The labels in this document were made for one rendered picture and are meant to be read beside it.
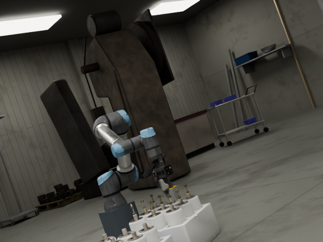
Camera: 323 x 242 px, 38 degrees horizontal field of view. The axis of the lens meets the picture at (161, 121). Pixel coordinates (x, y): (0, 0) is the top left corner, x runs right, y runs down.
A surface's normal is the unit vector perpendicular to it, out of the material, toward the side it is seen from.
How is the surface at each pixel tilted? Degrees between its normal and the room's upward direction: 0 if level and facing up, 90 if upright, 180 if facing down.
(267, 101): 90
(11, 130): 90
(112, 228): 90
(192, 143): 90
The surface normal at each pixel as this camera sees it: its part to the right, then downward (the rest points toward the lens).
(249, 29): -0.72, 0.25
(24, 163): 0.60, -0.23
